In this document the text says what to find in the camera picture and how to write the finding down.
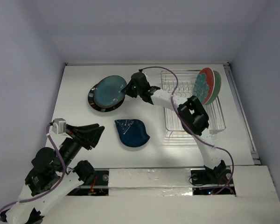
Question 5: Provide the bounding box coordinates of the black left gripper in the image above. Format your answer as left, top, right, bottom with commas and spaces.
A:
57, 122, 105, 171

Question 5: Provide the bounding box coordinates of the dark teal glazed plate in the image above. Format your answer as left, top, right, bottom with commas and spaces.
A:
93, 75, 127, 108

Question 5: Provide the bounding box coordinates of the brown striped rim plate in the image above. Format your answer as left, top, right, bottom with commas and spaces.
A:
87, 84, 124, 112

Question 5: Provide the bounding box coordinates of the dark blue leaf plate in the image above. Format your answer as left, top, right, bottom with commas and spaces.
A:
114, 119, 150, 147

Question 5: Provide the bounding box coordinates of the red plate teal flower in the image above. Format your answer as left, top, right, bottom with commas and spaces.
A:
193, 68, 215, 105

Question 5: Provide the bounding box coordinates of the mint green flower plate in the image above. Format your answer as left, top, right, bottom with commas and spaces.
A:
205, 70, 222, 105

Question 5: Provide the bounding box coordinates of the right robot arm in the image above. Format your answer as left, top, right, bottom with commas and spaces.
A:
122, 72, 226, 185

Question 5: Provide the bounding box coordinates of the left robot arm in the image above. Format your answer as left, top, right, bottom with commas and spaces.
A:
0, 119, 105, 224

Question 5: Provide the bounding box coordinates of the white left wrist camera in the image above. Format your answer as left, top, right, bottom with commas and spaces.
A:
52, 118, 67, 136

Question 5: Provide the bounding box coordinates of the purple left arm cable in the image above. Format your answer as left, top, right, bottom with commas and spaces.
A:
0, 122, 67, 222

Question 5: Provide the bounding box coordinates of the wire dish rack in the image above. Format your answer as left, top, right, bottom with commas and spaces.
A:
160, 69, 226, 134

